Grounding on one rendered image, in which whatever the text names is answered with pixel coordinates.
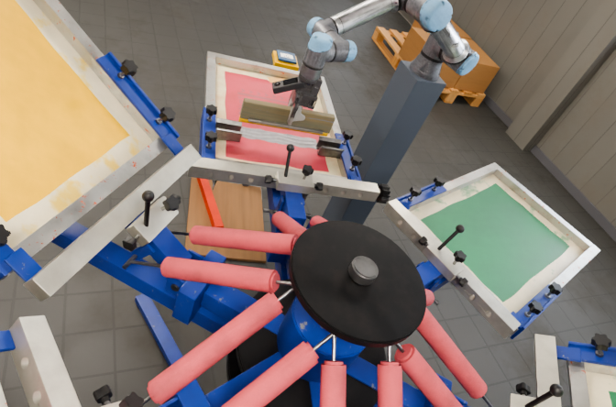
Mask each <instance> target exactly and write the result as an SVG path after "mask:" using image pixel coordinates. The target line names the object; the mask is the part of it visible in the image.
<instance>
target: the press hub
mask: <svg viewBox="0 0 616 407"><path fill-rule="evenodd" d="M289 273H290V278H289V279H288V280H283V281H289V282H291V285H292V286H288V285H281V284H280V286H279V288H278V289H277V290H276V291H275V292H274V294H275V296H276V297H277V299H278V298H279V297H280V296H282V295H283V294H284V293H285V292H286V291H288V290H289V289H290V288H293V292H291V293H290V294H289V295H287V296H286V297H285V298H284V299H282V300H281V301H280V303H281V305H282V306H283V308H282V314H284V315H285V317H284V319H283V320H282V322H281V324H280V328H279V331H278V334H277V335H276V334H274V333H272V332H271V331H270V330H268V329H266V328H264V327H262V328H261V329H260V330H258V331H257V332H256V333H255V334H254V335H252V336H251V337H250V338H249V339H247V340H246V341H245V342H243V343H242V344H241V345H239V346H238V347H236V348H235V349H234V350H233V351H231V352H230V353H229V354H227V358H226V373H227V379H228V381H230V380H231V379H233V378H235V377H236V376H238V375H240V374H241V373H243V372H245V371H246V370H248V369H250V368H252V367H254V366H255V365H257V364H258V363H260V362H261V361H263V360H265V359H266V358H269V357H270V356H272V355H274V354H275V353H277V352H279V351H280V355H281V356H282V357H284V356H285V355H287V354H288V353H289V352H290V351H292V350H293V349H294V348H296V347H297V346H298V345H300V344H301V342H302V341H304V343H307V342H308V343H309V344H310V345H311V347H314V346H316V345H317V344H318V343H319V342H321V341H322V340H323V339H324V338H326V337H327V336H328V335H330V334H333V335H334V336H336V349H335V360H340V361H344V364H345V365H346V369H348V368H349V367H350V365H351V364H352V363H353V362H354V360H355V359H356V358H357V357H358V356H359V357H360V358H363V359H365V360H366V361H367V362H369V363H371V364H373V365H375V366H376V367H377V366H378V364H380V362H381V361H386V355H385V350H384V347H389V346H393V345H396V344H399V343H400V342H402V341H403V340H405V339H407V338H408V337H409V336H410V335H411V334H413V332H414V331H415V330H416V329H417V328H418V326H419V325H420V324H421V322H422V320H423V319H424V314H425V309H426V294H425V288H424V283H423V280H422V278H421V276H420V273H419V271H418V270H417V268H416V267H415V265H414V264H413V262H412V261H411V259H410V258H409V257H408V256H407V254H406V253H405V252H404V251H403V250H402V249H401V248H400V247H399V246H398V245H397V244H395V243H394V242H393V241H392V240H391V239H389V238H388V237H386V236H384V235H383V234H382V233H380V232H379V231H377V230H375V229H372V228H370V227H368V226H365V225H362V224H358V223H354V222H348V221H339V220H336V221H327V222H322V223H320V224H316V225H313V226H311V227H310V228H308V229H307V230H305V231H304V232H303V233H302V234H301V235H300V236H299V238H298V239H297V241H296V243H295V245H294V247H293V249H292V251H291V256H290V262H289ZM315 353H316V354H317V356H318V357H319V358H318V359H317V361H318V362H319V363H317V364H316V365H315V366H314V367H312V368H311V369H310V370H309V371H307V372H306V373H305V374H304V375H302V376H301V377H300V378H299V379H297V380H296V381H295V382H294V383H293V384H292V385H291V386H290V387H288V388H287V389H286V390H285V391H283V392H282V393H281V394H280V395H278V396H277V397H276V398H275V399H274V400H272V401H271V402H270V403H268V404H267V405H266V406H265V407H313V406H312V399H311V392H310V385H309V381H312V382H320V383H321V364H322V363H325V360H332V338H330V339H329V340H328V341H327V342H326V343H324V344H323V345H322V346H320V347H319V348H318V349H317V350H315ZM377 401H378V392H377V391H376V390H374V389H372V388H371V387H369V386H368V385H366V384H364V383H362V382H361V381H359V380H357V379H354V378H353V377H351V376H349V375H347V374H346V407H373V406H374V405H375V403H376V402H377Z"/></svg>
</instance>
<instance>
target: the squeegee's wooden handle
mask: <svg viewBox="0 0 616 407"><path fill-rule="evenodd" d="M291 108H292V107H291V106H287V105H282V104H274V103H268V102H263V101H259V100H253V99H248V98H244V100H243V104H242V107H241V110H240V118H244V119H248V118H249V117H250V118H256V119H261V120H267V121H271V122H277V123H282V124H287V125H288V123H287V120H288V117H289V114H290V111H291ZM301 113H302V114H303V115H304V116H305V119H304V120H303V121H293V122H292V123H291V124H292V125H293V126H298V127H308V128H313V129H319V130H323V131H324V133H328V134H329V133H330V130H331V128H332V126H333V124H334V122H335V119H336V118H335V115H332V114H327V113H322V112H317V111H312V110H307V109H302V111H301Z"/></svg>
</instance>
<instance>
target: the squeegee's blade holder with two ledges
mask: <svg viewBox="0 0 616 407"><path fill-rule="evenodd" d="M248 122H253V123H259V124H263V125H269V126H275V127H285V128H289V129H295V130H301V131H306V132H312V133H317V134H323V133H324V131H323V130H319V129H313V128H308V127H303V126H293V125H290V126H288V125H287V124H283V123H277V122H271V121H267V120H261V119H256V118H250V117H249V118H248Z"/></svg>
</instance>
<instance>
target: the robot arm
mask: <svg viewBox="0 0 616 407"><path fill-rule="evenodd" d="M399 10H402V11H405V12H406V13H407V14H409V15H410V16H411V17H413V18H414V19H415V20H416V21H417V22H418V23H419V24H420V26H421V27H422V29H423V30H424V31H425V32H427V33H430V35H429V37H428V39H427V40H426V42H425V44H424V46H423V49H422V50H421V52H420V54H419V55H418V56H417V57H416V58H415V59H414V60H412V62H411V64H410V69H411V71H412V72H413V73H415V74H416V75H418V76H419V77H421V78H423V79H425V80H428V81H436V80H437V79H438V77H439V75H440V71H441V67H442V63H443V62H444V63H445V64H446V65H447V66H448V67H450V68H451V69H452V70H453V71H455V72H456V73H457V74H459V75H465V74H467V73H469V72H470V71H471V70H472V69H473V68H474V67H475V66H476V64H477V63H478V61H479V55H478V54H477V52H475V51H474V50H473V49H472V48H471V47H470V46H469V45H468V42H467V41H465V40H464V39H462V38H460V36H459V35H458V32H457V31H456V29H455V28H454V26H453V24H452V22H451V21H450V20H451V17H452V16H451V15H452V14H453V8H452V6H451V5H450V3H449V2H448V1H447V0H366V1H364V2H362V3H360V4H358V5H354V6H352V7H350V8H348V9H347V10H345V11H342V12H340V13H338V14H336V15H334V16H330V17H329V18H327V19H325V20H323V19H322V18H320V17H314V18H312V19H311V20H310V21H309V23H308V25H307V29H306V30H307V33H308V34H309V36H310V37H311V38H310V41H309V43H308V47H307V50H306V52H305V55H304V58H303V61H302V65H301V68H300V72H299V75H298V77H294V78H290V79H286V80H282V81H278V82H273V83H272V91H273V93H274V94H280V93H284V92H288V91H291V95H290V99H289V102H288V106H291V111H290V114H289V117H288V120H287V123H288V126H290V125H291V124H292V122H293V121H303V120H304V119H305V116H304V115H303V114H302V113H301V111H302V108H303V107H308V108H309V109H314V107H315V104H316V102H317V99H318V96H317V95H318V92H319V90H320V87H321V85H322V82H323V81H322V77H321V76H320V75H321V72H322V69H323V67H324V65H325V63H326V62H346V61H352V60H353V59H355V57H356V55H357V46H356V44H355V42H353V41H352V40H348V39H347V40H343V39H342V38H341V37H340V35H342V34H344V33H347V32H348V31H350V30H352V29H354V28H357V27H359V26H361V25H364V24H366V23H368V22H369V21H371V20H373V19H375V18H377V17H381V16H383V15H385V14H387V13H389V12H392V13H395V12H397V11H399Z"/></svg>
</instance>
